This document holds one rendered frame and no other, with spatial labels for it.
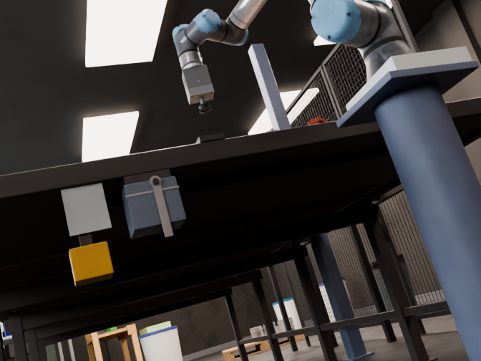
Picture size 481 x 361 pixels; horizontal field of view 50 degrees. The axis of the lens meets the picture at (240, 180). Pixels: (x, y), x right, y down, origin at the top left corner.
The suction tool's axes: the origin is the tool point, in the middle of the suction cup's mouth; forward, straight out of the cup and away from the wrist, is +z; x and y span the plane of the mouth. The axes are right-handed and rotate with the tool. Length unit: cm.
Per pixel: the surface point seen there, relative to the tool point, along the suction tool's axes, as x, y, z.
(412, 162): 47, -37, 45
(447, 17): -287, -332, -172
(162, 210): 31, 23, 38
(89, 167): 32, 38, 22
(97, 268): 34, 41, 48
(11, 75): -272, 110, -190
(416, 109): 50, -41, 33
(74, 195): 31, 43, 29
